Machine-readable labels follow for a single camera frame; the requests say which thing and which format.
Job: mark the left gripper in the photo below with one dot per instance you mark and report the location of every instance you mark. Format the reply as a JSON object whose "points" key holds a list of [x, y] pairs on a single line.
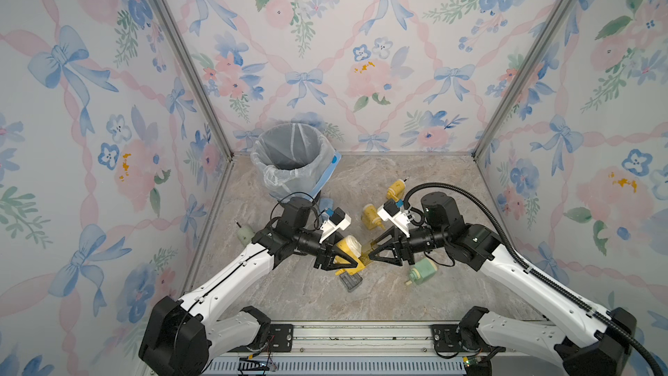
{"points": [[327, 253]]}

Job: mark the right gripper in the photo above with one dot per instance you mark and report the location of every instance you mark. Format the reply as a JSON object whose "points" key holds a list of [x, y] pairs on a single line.
{"points": [[399, 246]]}

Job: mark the yellow pencil sharpener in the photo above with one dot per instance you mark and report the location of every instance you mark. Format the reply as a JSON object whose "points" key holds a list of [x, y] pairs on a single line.
{"points": [[353, 248], [371, 219], [397, 190]]}

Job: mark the dark shavings tray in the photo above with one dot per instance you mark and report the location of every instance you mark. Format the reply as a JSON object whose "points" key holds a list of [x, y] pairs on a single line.
{"points": [[351, 281]]}

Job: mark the green pencil sharpener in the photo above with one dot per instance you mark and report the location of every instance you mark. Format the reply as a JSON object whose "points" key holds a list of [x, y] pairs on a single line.
{"points": [[421, 271], [245, 234]]}

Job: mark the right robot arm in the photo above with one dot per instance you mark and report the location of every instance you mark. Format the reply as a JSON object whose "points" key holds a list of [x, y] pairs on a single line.
{"points": [[580, 336]]}

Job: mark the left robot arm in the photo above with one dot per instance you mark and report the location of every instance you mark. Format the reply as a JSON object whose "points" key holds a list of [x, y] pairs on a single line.
{"points": [[184, 335]]}

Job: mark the black trash bin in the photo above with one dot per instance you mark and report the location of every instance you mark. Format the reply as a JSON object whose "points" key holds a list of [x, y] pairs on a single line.
{"points": [[315, 196]]}

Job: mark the clear trash bag blue band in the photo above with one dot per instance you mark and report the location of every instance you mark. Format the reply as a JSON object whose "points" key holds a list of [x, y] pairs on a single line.
{"points": [[293, 160]]}

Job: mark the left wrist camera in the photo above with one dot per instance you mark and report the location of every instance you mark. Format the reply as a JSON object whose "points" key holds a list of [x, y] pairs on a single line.
{"points": [[337, 220]]}

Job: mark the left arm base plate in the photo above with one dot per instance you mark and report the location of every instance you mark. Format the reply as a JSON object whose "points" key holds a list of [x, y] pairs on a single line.
{"points": [[273, 338]]}

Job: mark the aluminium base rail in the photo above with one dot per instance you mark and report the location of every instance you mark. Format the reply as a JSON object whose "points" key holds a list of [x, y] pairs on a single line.
{"points": [[374, 348]]}

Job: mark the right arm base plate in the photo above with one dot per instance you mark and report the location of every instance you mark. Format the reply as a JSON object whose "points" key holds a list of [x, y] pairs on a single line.
{"points": [[450, 338]]}

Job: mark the left corner aluminium post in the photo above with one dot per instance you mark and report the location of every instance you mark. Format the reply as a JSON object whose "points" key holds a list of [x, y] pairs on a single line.
{"points": [[184, 61]]}

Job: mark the corner aluminium post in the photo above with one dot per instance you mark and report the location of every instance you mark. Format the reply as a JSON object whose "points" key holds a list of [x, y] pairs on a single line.
{"points": [[184, 61], [540, 46]]}

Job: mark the right corner aluminium post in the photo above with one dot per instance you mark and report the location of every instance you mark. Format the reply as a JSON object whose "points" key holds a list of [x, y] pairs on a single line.
{"points": [[540, 46]]}

